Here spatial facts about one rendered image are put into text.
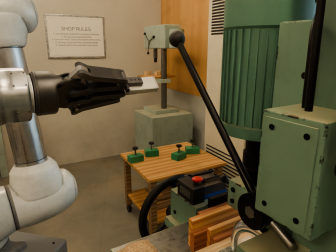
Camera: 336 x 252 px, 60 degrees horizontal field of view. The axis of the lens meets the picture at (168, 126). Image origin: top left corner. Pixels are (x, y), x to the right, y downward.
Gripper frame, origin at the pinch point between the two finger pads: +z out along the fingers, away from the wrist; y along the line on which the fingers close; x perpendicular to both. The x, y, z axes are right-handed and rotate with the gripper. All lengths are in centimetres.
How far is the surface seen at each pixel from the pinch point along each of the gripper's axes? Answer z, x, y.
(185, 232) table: 12.8, -27.5, -29.8
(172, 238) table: 8.7, -27.7, -29.6
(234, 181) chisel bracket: 20.6, -21.7, -11.6
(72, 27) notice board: 56, 222, -189
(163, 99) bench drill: 124, 111, -182
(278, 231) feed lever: 9.2, -34.4, 6.4
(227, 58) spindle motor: 16.1, -1.7, 9.0
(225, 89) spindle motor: 16.1, -6.0, 4.5
